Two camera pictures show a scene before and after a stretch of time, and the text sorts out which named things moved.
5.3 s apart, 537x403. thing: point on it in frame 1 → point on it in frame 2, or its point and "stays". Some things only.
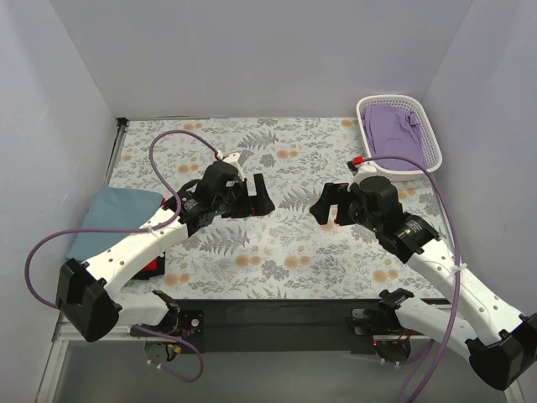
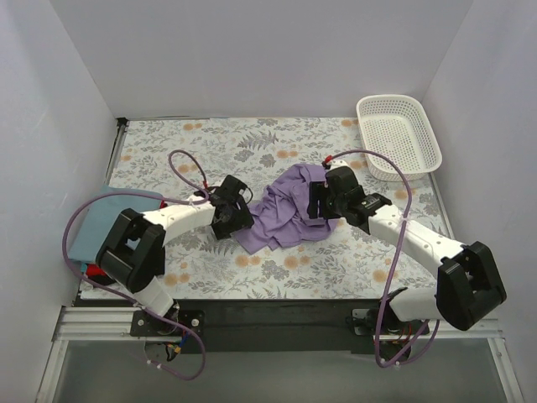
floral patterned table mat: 288,253 stays
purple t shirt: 394,130 → 279,216
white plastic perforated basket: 430,147 stays
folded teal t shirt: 113,207 stays
